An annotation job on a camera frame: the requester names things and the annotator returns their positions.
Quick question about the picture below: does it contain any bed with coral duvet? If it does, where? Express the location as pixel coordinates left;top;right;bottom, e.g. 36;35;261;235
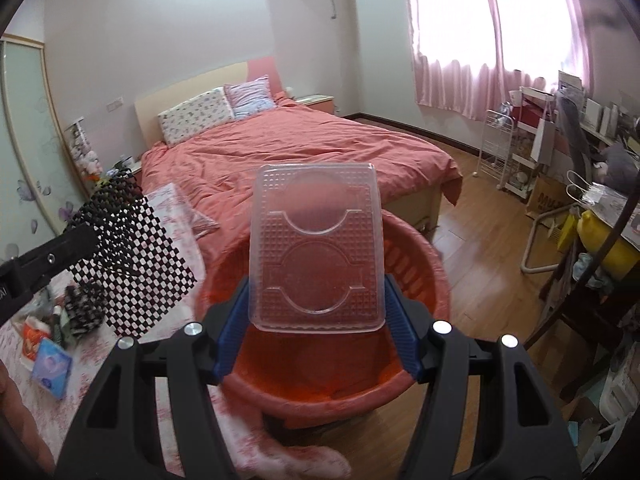
140;93;464;233

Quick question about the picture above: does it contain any clear plastic container lid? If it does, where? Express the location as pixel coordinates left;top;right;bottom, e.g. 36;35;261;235
248;162;385;334

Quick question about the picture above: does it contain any pink striped pillow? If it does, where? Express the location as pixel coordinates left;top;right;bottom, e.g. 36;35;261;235
224;75;276;120

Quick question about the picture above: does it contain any pink window curtain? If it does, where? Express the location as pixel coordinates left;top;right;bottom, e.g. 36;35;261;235
408;0;591;120

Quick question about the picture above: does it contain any black white checkered mesh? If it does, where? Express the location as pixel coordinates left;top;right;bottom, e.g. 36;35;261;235
65;170;196;338

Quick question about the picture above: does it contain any yellow bag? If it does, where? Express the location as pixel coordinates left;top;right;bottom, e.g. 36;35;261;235
577;210;639;264

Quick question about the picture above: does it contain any plush toy stack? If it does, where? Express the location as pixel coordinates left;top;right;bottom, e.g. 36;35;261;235
63;117;103;195

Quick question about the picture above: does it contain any glass sliding wardrobe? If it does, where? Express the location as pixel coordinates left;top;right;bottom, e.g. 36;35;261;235
1;37;87;262

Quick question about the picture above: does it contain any cluttered desk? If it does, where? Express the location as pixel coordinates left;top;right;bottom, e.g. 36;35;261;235
506;70;640;281

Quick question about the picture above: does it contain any white wire rack shelf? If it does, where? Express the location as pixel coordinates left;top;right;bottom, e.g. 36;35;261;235
474;110;515;190

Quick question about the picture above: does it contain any red white paper cup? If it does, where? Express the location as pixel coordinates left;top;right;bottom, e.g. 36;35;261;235
22;315;51;366

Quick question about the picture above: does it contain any blue tissue packet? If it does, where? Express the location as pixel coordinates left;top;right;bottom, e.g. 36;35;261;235
32;338;73;400

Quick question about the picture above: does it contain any red plastic laundry basket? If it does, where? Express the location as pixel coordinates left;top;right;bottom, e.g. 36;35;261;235
218;212;450;429

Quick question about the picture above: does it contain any pink bedside nightstand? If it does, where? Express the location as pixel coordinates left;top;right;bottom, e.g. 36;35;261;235
295;94;335;115

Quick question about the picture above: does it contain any white floral pillow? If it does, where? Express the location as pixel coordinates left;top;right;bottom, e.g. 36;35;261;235
157;87;234;146

